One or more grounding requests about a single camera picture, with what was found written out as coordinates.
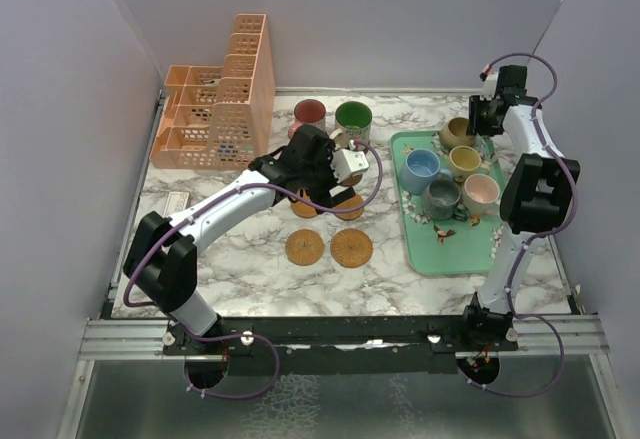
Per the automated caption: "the red pink mug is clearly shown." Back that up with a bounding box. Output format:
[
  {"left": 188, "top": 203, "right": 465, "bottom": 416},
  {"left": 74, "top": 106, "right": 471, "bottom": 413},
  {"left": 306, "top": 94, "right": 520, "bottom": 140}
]
[{"left": 287, "top": 99, "right": 326, "bottom": 139}]

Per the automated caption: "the mint green tray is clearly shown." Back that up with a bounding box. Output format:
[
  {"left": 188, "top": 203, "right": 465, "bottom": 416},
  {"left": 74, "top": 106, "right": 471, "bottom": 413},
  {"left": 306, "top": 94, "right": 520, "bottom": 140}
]
[{"left": 390, "top": 130, "right": 502, "bottom": 276}]

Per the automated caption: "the woven rattan coaster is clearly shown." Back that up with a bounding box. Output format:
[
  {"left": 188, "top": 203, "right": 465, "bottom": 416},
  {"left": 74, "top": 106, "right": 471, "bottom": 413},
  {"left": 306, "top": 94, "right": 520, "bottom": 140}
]
[
  {"left": 285, "top": 229, "right": 324, "bottom": 266},
  {"left": 330, "top": 228, "right": 373, "bottom": 268}
]

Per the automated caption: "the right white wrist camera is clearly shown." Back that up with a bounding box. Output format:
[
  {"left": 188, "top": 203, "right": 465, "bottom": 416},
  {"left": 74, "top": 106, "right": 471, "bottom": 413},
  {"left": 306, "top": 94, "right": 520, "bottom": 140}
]
[{"left": 479, "top": 66, "right": 500, "bottom": 101}]

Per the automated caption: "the light blue mug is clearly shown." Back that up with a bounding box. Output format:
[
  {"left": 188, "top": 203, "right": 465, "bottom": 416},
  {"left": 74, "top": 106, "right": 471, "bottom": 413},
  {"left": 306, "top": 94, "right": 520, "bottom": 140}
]
[{"left": 399, "top": 149, "right": 453, "bottom": 195}]

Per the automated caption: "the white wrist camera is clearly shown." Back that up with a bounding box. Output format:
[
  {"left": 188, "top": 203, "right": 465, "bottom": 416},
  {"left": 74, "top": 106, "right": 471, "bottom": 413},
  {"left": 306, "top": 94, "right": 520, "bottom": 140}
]
[
  {"left": 330, "top": 140, "right": 370, "bottom": 183},
  {"left": 479, "top": 66, "right": 500, "bottom": 101}
]

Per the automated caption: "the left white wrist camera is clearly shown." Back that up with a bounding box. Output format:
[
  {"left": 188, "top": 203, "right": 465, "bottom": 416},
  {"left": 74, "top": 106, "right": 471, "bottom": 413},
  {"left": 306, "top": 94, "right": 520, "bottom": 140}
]
[{"left": 330, "top": 140, "right": 370, "bottom": 183}]

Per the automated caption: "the grey mug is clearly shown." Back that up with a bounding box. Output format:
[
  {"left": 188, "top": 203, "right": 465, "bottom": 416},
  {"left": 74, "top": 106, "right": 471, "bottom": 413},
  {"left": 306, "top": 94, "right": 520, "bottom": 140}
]
[{"left": 421, "top": 179, "right": 461, "bottom": 221}]

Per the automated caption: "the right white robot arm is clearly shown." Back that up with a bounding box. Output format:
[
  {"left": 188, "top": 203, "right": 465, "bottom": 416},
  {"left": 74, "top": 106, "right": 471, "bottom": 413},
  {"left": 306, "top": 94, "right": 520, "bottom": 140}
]
[{"left": 459, "top": 65, "right": 580, "bottom": 350}]

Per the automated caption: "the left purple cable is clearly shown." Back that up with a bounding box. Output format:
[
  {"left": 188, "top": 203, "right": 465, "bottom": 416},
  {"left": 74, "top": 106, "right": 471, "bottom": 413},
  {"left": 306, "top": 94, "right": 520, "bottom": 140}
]
[{"left": 121, "top": 139, "right": 385, "bottom": 401}]

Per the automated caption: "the small silver card box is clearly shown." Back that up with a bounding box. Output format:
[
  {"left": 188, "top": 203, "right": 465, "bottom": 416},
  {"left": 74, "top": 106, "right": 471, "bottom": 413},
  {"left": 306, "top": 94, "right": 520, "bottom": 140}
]
[{"left": 163, "top": 191, "right": 190, "bottom": 216}]

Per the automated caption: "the light wooden coaster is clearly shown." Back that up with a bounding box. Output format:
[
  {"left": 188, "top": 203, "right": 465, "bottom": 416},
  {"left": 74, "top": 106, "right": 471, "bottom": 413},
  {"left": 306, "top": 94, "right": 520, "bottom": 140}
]
[
  {"left": 336, "top": 194, "right": 364, "bottom": 221},
  {"left": 291, "top": 190, "right": 318, "bottom": 219}
]

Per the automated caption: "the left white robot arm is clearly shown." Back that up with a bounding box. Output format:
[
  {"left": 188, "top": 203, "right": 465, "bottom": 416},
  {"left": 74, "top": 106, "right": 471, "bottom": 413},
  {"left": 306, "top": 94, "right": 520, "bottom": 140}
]
[{"left": 123, "top": 126, "right": 369, "bottom": 354}]

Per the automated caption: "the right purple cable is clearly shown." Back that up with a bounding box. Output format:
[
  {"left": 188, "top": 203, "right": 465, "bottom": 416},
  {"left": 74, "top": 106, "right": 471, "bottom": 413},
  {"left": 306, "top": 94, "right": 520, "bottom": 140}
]
[{"left": 459, "top": 52, "right": 581, "bottom": 398}]

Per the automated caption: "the light wooden front coaster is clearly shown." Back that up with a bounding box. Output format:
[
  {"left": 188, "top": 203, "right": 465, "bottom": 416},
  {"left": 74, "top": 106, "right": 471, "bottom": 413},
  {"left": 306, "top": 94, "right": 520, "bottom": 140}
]
[{"left": 336, "top": 194, "right": 364, "bottom": 221}]

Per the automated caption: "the yellow mug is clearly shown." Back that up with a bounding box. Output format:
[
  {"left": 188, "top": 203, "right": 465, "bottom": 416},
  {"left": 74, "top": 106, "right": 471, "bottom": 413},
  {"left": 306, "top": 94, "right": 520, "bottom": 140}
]
[{"left": 448, "top": 145, "right": 491, "bottom": 183}]

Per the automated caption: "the green mug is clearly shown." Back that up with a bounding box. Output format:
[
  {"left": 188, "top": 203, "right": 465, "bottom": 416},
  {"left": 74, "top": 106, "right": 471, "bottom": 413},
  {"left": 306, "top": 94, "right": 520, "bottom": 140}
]
[{"left": 330, "top": 101, "right": 373, "bottom": 150}]

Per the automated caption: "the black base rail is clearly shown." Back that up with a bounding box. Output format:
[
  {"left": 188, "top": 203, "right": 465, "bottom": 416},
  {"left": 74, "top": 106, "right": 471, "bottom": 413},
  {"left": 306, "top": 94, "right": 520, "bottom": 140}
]
[{"left": 163, "top": 311, "right": 517, "bottom": 376}]

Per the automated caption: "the peach mesh file organizer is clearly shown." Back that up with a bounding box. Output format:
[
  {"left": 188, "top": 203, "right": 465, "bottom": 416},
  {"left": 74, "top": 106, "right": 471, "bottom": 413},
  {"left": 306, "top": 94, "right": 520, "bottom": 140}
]
[{"left": 150, "top": 14, "right": 276, "bottom": 171}]

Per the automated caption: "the beige speckled mug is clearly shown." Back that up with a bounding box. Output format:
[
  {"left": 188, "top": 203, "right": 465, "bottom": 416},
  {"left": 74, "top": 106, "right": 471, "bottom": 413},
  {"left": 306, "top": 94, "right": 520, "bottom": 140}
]
[{"left": 438, "top": 117, "right": 476, "bottom": 150}]

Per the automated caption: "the purple cable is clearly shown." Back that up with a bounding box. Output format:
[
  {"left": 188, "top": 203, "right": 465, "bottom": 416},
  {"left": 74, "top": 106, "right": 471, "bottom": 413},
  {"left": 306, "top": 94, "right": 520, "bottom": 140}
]
[
  {"left": 121, "top": 139, "right": 385, "bottom": 401},
  {"left": 459, "top": 52, "right": 581, "bottom": 398}
]

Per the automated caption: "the dark walnut coaster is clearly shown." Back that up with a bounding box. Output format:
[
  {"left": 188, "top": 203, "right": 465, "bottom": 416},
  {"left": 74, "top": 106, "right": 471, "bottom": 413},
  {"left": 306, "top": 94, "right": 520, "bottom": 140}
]
[{"left": 340, "top": 175, "right": 362, "bottom": 187}]

